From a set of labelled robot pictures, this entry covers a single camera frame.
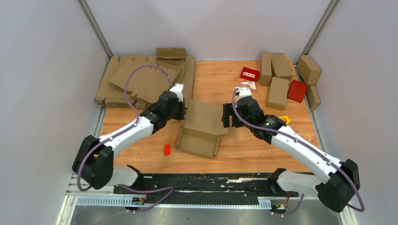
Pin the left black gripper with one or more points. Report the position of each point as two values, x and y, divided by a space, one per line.
181 116

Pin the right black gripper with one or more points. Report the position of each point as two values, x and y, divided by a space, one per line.
228 110

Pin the brown cardboard box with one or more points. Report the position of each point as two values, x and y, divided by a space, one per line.
201 130

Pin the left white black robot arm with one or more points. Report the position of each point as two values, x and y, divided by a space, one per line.
94 162

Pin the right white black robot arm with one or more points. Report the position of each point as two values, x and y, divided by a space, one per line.
336 183

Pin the pink white printed box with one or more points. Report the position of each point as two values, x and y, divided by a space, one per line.
250 85

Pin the red box with white labels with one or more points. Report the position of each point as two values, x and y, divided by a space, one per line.
249 74

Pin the folded cardboard box front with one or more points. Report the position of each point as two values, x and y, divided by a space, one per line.
277 94

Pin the folded cardboard box upright left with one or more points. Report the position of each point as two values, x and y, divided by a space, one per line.
265 68

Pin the folded cardboard box back middle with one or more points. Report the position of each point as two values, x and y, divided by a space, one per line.
280 67

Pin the plain red box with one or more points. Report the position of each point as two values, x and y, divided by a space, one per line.
297 91

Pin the folded cardboard box right edge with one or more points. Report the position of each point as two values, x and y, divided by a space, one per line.
312 96

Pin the folded cardboard box far right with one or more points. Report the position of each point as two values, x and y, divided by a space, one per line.
308 69

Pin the stack of flat cardboard blanks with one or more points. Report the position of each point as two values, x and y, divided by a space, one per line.
140 79

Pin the small orange block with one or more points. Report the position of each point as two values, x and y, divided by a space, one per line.
167 149

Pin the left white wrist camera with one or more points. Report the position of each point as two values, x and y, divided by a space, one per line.
178 90

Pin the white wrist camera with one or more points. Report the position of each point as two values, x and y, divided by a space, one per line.
178 90
241 92

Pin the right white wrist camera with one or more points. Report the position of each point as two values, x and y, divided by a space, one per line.
241 92

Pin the yellow plastic triangle frame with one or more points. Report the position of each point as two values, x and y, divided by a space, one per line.
285 119

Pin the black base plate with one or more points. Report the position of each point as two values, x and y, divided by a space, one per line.
213 188

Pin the white slotted cable duct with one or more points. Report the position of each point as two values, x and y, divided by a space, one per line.
130 201

